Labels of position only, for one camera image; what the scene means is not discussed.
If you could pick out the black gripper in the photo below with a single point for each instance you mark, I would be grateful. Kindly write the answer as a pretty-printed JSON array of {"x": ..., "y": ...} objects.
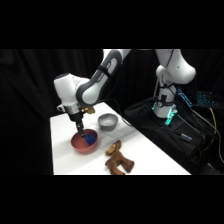
[{"x": 75, "y": 118}]

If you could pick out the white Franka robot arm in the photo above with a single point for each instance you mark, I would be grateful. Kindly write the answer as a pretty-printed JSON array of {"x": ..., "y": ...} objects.
[{"x": 88, "y": 88}]

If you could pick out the pink bowl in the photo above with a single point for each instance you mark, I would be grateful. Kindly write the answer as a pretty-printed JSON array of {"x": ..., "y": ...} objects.
[{"x": 80, "y": 145}]

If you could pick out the grey bowl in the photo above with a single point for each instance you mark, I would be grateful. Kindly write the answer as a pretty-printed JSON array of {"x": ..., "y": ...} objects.
[{"x": 107, "y": 121}]

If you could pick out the brown plush animal toy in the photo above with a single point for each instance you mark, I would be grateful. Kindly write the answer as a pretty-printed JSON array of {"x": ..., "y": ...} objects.
[{"x": 117, "y": 159}]

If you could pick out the black curtain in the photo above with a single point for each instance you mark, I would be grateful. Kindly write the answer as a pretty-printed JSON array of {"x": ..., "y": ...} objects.
[{"x": 26, "y": 83}]

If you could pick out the black robot stand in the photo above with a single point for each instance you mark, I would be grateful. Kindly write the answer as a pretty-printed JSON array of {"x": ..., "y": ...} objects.
[{"x": 156, "y": 131}]

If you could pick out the small green light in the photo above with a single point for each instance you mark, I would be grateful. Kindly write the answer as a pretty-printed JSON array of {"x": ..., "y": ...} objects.
[{"x": 170, "y": 115}]

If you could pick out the teal lit keyboard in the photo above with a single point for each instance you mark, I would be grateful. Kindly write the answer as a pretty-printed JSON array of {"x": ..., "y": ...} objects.
[{"x": 206, "y": 99}]

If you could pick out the wrist camera with gold mount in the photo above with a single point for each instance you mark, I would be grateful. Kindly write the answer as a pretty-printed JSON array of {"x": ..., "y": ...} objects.
[{"x": 88, "y": 109}]

